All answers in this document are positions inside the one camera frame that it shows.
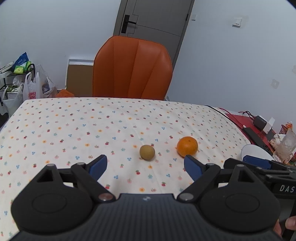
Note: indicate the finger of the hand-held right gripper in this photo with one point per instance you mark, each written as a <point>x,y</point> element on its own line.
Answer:
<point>256,172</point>
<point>256,161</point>

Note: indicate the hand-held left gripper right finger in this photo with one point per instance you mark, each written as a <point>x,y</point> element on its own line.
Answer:
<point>192,166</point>

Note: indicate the white wall switch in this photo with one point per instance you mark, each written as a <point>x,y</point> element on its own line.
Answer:
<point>237,22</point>

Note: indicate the white plastic bag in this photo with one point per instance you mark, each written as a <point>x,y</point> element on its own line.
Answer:
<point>12,102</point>

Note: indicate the white power adapter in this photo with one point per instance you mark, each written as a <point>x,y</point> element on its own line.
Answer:
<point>269,126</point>

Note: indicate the red basket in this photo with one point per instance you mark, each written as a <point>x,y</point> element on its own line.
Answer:
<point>285,129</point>

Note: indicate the person's right hand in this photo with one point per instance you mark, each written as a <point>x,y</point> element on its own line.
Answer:
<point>291,226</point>

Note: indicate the framed cork board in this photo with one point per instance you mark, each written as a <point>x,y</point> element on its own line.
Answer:
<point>78,76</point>

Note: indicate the small yellow-green round fruit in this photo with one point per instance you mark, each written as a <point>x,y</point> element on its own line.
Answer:
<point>147,152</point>

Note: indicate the black charger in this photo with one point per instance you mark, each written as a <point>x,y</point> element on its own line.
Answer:
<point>260,122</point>

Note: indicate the crumpled clear plastic bag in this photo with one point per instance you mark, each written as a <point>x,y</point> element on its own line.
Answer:
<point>286,144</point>
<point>48,85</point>

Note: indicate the black smartphone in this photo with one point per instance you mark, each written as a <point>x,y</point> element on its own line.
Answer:
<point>254,137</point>

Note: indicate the white plate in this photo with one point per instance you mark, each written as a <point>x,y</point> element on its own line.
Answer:
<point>252,150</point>

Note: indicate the large orange tangerine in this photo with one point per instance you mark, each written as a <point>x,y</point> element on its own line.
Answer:
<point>187,146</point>

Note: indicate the orange cloth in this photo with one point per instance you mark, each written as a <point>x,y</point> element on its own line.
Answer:
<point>65,93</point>

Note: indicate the floral print tablecloth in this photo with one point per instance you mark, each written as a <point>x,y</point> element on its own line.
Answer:
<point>69,129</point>

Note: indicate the orange leather chair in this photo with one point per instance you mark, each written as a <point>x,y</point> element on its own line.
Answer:
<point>131,69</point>

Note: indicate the grey door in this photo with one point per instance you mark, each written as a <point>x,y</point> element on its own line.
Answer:
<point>157,18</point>

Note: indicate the green packet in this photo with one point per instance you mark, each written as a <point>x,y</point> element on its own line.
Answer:
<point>22,68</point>

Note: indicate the white bag with red print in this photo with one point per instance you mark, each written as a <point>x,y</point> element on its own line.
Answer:
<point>33,90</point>

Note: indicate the blue packet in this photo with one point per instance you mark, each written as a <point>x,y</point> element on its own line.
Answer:
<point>22,59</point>

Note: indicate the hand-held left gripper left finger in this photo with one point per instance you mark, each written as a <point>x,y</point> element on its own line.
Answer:
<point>99,165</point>

